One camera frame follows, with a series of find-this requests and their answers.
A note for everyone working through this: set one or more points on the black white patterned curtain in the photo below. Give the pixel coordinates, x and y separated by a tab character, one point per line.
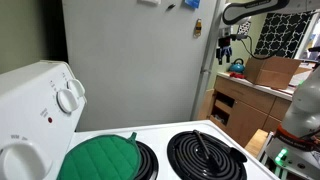
282	34

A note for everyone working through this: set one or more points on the white electric stove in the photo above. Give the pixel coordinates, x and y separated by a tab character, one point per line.
29	113

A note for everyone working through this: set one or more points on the small black fridge magnet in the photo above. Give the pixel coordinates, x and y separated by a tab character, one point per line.
171	6

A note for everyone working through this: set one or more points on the blue fridge magnet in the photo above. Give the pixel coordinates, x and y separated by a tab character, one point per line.
193	3

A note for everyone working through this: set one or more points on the black coil burner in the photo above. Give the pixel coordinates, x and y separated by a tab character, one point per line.
149	165
195	155

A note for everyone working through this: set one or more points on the blue teal kettle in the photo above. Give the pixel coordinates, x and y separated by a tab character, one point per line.
237	66

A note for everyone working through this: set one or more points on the black coil burner left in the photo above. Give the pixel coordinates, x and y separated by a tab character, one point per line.
149	165

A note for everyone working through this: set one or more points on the white stove knob lower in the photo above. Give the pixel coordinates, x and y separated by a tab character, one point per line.
24	161

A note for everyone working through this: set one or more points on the white bottom fridge door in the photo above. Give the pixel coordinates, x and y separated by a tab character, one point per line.
139	63

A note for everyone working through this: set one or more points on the yellow fridge magnet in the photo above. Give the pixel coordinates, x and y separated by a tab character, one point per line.
198	28

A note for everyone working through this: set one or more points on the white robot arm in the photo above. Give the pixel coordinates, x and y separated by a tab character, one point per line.
295	144

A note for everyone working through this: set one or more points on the wooden kitchen cabinet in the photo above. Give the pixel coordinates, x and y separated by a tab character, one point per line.
240	110

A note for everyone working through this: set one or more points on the white stove knob upper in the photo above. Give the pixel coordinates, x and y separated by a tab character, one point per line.
77	87

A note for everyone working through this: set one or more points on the red cloth on counter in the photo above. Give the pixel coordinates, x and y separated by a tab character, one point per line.
236	75

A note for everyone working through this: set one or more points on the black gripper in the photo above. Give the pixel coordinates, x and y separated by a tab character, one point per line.
224	42

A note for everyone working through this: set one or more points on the white fridge magnet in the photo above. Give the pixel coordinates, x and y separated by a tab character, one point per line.
156	2

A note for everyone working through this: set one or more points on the green quilted pot holder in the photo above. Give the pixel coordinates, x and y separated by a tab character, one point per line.
104	157

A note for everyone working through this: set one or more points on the white stove knob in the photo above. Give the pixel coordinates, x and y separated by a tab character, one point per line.
77	87
24	161
67	101

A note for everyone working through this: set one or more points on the white stove knob middle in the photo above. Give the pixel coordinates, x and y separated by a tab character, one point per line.
67	101

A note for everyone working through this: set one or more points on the black coil burner right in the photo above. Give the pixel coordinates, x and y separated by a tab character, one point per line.
195	155

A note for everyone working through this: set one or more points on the cardboard box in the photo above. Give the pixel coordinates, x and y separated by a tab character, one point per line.
275	72

